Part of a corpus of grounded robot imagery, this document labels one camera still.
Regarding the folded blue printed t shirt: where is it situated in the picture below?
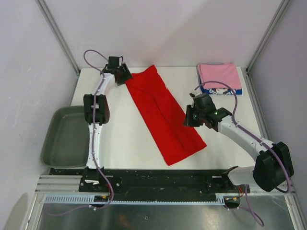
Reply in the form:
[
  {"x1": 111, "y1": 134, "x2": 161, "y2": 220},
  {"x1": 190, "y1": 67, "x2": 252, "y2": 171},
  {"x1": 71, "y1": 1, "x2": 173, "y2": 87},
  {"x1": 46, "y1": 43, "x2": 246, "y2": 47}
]
[{"x1": 200, "y1": 71, "x2": 243, "y2": 95}]

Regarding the grey slotted cable duct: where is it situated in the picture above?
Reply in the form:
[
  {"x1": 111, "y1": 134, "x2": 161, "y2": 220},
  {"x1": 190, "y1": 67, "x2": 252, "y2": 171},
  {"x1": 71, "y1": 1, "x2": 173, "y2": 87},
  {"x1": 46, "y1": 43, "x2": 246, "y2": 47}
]
[{"x1": 44, "y1": 194, "x2": 240, "y2": 206}]

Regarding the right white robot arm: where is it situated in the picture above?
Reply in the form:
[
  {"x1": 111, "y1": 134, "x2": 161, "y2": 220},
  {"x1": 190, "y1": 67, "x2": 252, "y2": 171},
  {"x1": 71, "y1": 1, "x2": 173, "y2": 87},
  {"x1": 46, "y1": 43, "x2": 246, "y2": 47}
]
[{"x1": 184, "y1": 91, "x2": 294, "y2": 194}]

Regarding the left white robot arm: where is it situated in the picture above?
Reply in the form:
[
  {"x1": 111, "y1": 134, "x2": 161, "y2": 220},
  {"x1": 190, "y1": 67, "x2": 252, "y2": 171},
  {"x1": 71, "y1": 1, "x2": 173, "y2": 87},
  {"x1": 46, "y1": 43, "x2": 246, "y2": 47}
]
[{"x1": 83, "y1": 56, "x2": 132, "y2": 192}]

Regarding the left aluminium frame post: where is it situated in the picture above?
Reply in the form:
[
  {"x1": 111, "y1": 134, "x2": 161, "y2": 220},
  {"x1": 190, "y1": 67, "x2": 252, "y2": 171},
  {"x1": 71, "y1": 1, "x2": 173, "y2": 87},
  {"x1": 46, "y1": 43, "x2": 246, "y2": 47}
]
[{"x1": 36, "y1": 0, "x2": 81, "y2": 75}]

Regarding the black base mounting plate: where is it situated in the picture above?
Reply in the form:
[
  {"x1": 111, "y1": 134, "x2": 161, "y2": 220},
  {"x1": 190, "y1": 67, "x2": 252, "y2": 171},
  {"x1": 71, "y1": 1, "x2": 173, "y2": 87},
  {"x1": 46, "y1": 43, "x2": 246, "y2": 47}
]
[{"x1": 79, "y1": 169, "x2": 250, "y2": 202}]

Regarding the right aluminium table rail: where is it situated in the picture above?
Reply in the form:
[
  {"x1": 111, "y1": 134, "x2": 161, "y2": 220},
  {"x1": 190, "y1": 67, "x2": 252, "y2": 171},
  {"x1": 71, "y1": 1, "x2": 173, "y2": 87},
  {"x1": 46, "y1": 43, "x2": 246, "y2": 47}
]
[{"x1": 243, "y1": 70, "x2": 272, "y2": 139}]

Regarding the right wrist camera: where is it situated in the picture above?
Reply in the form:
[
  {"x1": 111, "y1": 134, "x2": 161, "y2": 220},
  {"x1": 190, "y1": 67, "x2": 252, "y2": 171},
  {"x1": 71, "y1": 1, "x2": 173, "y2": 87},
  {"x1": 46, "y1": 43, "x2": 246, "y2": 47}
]
[{"x1": 189, "y1": 90, "x2": 201, "y2": 98}]

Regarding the folded pink t shirt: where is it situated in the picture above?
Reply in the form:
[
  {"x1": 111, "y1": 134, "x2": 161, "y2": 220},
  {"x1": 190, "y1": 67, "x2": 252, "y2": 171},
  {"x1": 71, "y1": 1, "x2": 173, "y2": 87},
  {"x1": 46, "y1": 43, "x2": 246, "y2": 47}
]
[{"x1": 197, "y1": 63, "x2": 242, "y2": 90}]

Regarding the red t shirt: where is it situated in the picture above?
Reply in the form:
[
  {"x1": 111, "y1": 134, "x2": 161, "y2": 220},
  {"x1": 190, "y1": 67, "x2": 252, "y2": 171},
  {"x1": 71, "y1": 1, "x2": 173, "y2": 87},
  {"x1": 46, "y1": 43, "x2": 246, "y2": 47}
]
[{"x1": 126, "y1": 66, "x2": 207, "y2": 166}]

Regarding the aluminium frame post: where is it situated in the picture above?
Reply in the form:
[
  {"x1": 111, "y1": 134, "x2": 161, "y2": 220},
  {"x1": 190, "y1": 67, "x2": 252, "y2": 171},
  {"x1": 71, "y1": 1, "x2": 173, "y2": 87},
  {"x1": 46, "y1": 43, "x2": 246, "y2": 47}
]
[
  {"x1": 36, "y1": 0, "x2": 81, "y2": 75},
  {"x1": 246, "y1": 0, "x2": 292, "y2": 74}
]

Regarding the dark green plastic bin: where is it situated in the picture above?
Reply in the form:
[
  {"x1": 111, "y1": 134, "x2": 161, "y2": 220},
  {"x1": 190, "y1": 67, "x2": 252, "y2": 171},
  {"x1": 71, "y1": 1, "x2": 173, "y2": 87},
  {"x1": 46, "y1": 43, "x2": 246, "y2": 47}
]
[{"x1": 41, "y1": 105, "x2": 89, "y2": 169}]

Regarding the right aluminium frame post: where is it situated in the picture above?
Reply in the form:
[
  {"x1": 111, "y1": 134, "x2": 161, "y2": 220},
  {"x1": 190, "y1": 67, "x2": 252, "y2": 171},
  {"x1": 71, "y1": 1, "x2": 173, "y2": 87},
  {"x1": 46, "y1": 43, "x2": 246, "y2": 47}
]
[{"x1": 246, "y1": 0, "x2": 292, "y2": 74}]

